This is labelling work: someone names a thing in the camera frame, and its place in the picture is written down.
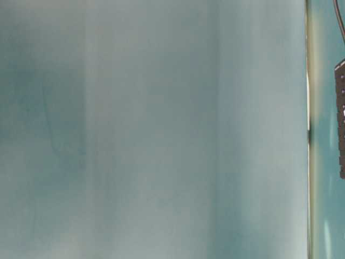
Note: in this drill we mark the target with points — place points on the black perforated bracket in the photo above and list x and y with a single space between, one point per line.
339 87

